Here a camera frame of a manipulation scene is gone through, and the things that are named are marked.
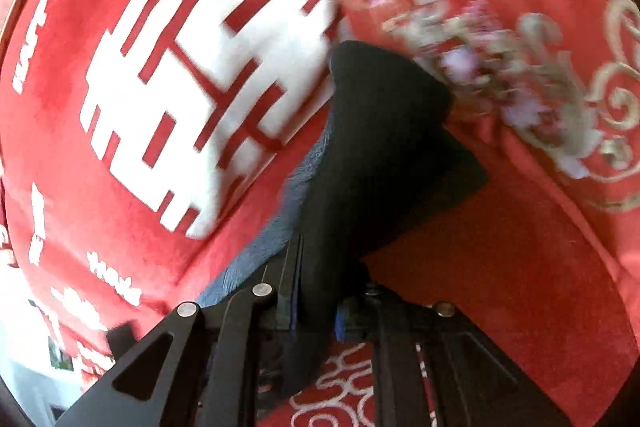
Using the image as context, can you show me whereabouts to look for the red blanket with white characters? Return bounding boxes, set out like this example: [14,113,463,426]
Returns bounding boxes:
[1,0,639,426]

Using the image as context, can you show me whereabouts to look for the red embroidered pillow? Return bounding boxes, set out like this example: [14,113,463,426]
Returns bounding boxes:
[338,0,639,276]

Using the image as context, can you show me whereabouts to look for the black pants with blue trim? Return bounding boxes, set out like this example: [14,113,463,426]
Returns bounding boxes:
[197,39,490,400]

